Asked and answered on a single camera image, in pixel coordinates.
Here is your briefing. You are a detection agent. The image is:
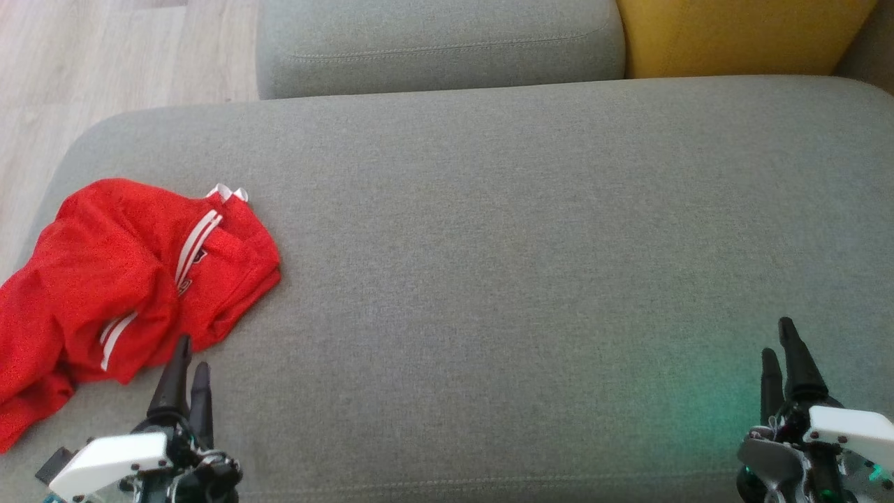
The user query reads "yellow sofa backrest cushion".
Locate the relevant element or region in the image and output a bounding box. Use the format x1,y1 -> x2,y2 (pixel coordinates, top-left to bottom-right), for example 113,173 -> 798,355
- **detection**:
616,0 -> 879,79

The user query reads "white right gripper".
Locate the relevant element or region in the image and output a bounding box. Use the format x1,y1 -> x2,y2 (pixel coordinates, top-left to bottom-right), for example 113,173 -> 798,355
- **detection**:
737,316 -> 894,503

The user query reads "large grey sofa ottoman seat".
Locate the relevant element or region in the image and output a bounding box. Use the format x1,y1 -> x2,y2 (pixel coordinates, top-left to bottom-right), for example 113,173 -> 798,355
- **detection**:
0,75 -> 894,503

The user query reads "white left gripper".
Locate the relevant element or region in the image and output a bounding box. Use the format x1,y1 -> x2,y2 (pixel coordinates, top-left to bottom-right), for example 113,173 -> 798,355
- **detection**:
47,335 -> 244,503

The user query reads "grey sofa seat cushion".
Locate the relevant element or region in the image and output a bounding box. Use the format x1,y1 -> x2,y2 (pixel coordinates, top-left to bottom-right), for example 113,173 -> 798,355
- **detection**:
256,0 -> 626,100

